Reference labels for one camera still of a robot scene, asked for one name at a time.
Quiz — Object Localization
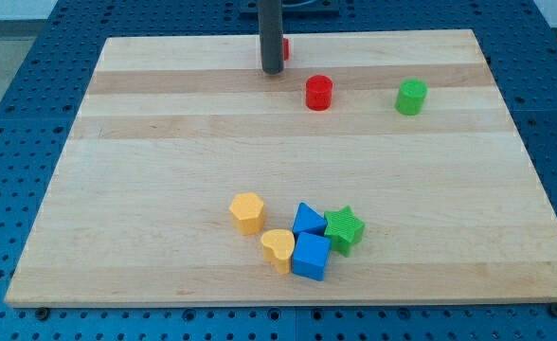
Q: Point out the yellow hexagon block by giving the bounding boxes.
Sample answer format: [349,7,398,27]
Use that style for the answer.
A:
[229,192,266,235]

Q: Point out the blue triangle block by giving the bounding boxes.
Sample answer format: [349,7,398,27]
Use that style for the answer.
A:
[292,203,327,238]

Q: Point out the yellow heart block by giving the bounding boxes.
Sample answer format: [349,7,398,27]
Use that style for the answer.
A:
[261,229,296,275]

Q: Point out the blue cube block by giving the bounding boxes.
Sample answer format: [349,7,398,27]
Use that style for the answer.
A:
[292,232,331,281]

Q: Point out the green star block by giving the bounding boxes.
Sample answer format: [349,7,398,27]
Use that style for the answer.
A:
[324,206,366,257]

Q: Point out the red cylinder block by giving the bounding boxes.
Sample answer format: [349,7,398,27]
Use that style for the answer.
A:
[305,75,333,111]

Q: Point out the small red block behind rod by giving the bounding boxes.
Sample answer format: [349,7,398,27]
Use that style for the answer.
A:
[282,38,290,61]

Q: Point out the light wooden board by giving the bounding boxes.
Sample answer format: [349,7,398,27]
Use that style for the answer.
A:
[5,29,557,308]

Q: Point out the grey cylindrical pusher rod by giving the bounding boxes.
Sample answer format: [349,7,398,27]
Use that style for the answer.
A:
[257,0,284,75]

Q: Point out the green cylinder block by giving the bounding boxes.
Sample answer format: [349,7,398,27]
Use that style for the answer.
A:
[395,79,428,116]

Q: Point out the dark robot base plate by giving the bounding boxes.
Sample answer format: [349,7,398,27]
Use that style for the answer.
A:
[233,0,340,17]

